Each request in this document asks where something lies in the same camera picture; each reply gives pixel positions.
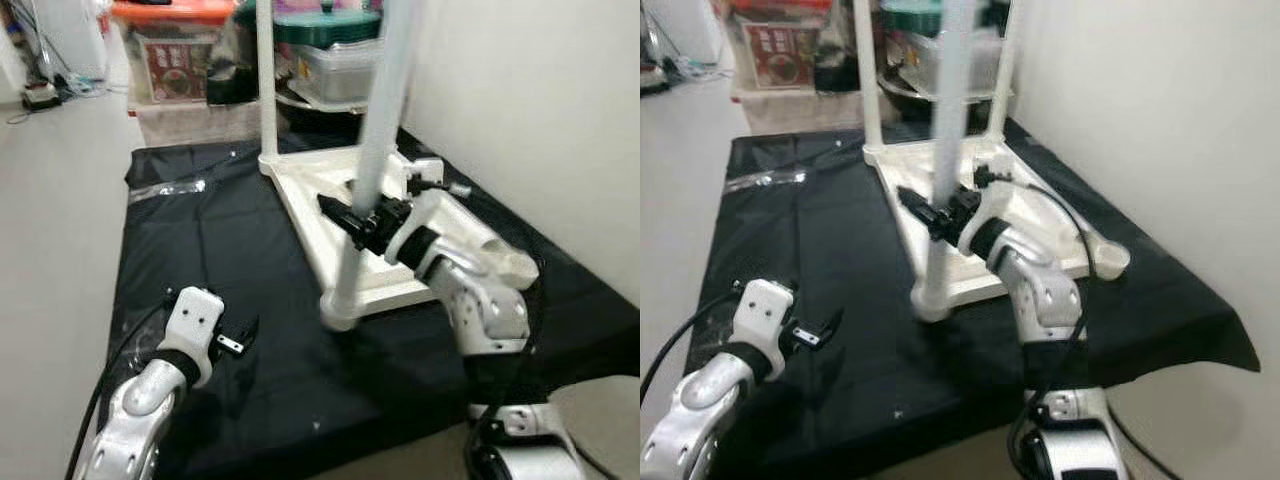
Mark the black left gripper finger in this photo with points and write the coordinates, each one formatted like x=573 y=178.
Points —
x=247 y=333
x=826 y=325

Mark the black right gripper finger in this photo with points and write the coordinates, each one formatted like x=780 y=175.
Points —
x=920 y=205
x=342 y=213

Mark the white plastic children table top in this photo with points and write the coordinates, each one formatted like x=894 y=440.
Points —
x=905 y=200
x=320 y=225

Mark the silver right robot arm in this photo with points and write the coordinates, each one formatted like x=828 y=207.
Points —
x=1045 y=290
x=485 y=305

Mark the black tablecloth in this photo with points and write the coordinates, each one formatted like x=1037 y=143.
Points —
x=270 y=390
x=830 y=390

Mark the black wok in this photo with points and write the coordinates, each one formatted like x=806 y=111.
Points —
x=320 y=118

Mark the clear plastic food container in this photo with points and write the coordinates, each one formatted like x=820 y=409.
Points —
x=990 y=60
x=340 y=70

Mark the clear tape strip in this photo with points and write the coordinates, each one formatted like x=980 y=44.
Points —
x=765 y=181

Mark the dark plastic bag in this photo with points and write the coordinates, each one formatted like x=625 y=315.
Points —
x=232 y=60
x=838 y=55

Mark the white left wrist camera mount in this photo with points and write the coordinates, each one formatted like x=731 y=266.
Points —
x=192 y=330
x=763 y=320

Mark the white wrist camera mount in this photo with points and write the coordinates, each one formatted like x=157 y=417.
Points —
x=425 y=180
x=763 y=320
x=995 y=200
x=192 y=330

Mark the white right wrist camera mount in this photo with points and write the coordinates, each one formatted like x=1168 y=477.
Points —
x=425 y=180
x=995 y=200

